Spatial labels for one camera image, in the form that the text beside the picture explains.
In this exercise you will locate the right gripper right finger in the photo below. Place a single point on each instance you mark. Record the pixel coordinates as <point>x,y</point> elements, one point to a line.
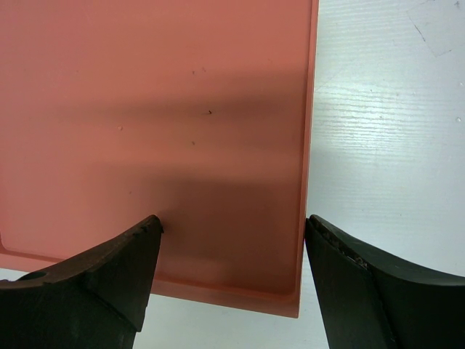
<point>370,298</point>

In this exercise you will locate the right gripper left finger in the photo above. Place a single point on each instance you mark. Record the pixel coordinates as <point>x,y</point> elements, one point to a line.
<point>95,299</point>

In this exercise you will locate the red drawer box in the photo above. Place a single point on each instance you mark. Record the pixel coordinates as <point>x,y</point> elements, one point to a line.
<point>198,112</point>

